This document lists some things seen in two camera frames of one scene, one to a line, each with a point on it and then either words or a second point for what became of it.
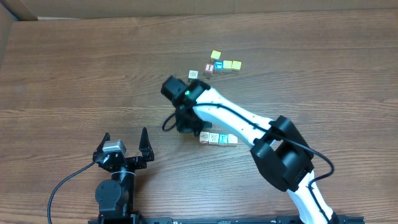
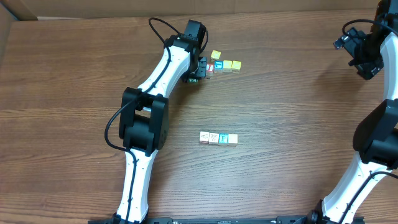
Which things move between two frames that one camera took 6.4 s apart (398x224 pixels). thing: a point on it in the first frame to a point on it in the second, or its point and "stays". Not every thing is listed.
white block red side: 204,137 stays
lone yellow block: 232,139 stays
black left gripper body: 125,160 to 201,71
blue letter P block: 223,139 stays
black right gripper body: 189,125 to 365,68
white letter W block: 213,139 stays
